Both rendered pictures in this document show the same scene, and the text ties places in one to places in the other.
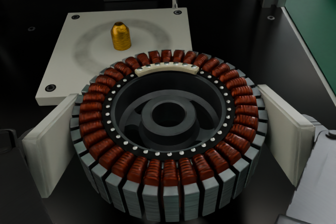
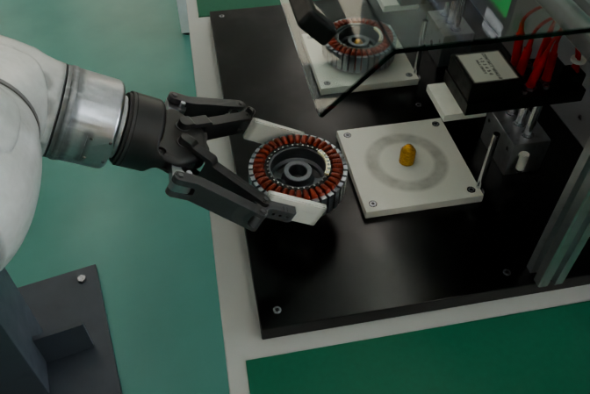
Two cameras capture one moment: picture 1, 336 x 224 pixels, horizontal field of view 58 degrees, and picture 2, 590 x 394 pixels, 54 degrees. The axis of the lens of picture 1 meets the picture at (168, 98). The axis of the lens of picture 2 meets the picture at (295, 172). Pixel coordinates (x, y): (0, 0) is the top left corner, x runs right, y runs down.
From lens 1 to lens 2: 0.57 m
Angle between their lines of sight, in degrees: 52
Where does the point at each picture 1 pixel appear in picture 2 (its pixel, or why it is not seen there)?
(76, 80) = (358, 145)
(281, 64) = (427, 275)
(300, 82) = (405, 287)
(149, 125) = (288, 164)
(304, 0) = not seen: outside the picture
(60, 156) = (262, 137)
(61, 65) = (371, 133)
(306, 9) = (572, 327)
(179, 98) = (309, 173)
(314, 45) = (492, 325)
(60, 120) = (274, 129)
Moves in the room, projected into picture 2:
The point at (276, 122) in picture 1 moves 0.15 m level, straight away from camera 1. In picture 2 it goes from (287, 200) to (430, 235)
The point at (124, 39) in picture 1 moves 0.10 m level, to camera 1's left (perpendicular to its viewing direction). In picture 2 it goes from (402, 157) to (379, 108)
